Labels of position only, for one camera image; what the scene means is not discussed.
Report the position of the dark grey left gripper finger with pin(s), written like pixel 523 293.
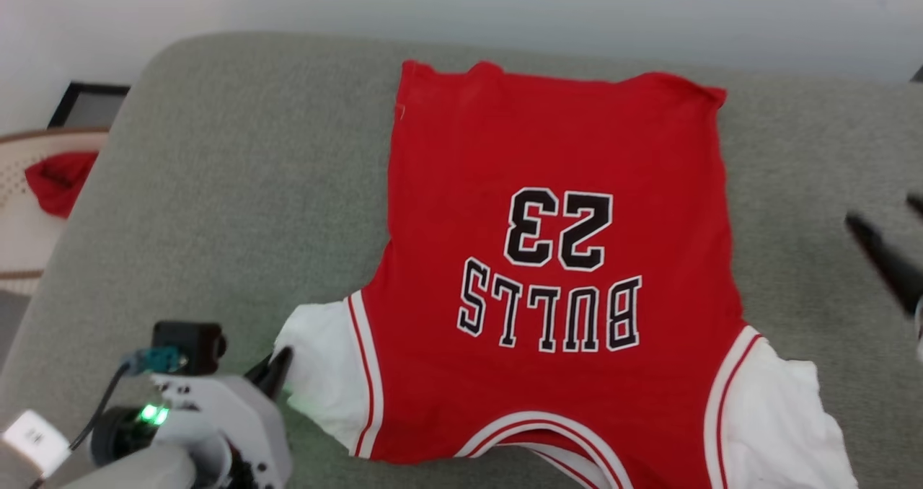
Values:
pixel 261 370
pixel 281 370

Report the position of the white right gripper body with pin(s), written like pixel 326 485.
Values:
pixel 919 330

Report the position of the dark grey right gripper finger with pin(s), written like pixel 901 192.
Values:
pixel 917 204
pixel 894 265

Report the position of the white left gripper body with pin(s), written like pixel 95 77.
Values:
pixel 241 417

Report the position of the red Bulls basketball jersey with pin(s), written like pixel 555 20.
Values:
pixel 555 157

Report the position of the grey fabric sofa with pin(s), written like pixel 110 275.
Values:
pixel 238 186

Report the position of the cream perforated laundry basket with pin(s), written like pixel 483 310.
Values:
pixel 21 244

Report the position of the red cloth in basket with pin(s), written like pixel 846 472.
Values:
pixel 58 182

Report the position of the black framed floor panel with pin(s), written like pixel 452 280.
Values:
pixel 83 107

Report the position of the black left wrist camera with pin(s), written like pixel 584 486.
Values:
pixel 191 345

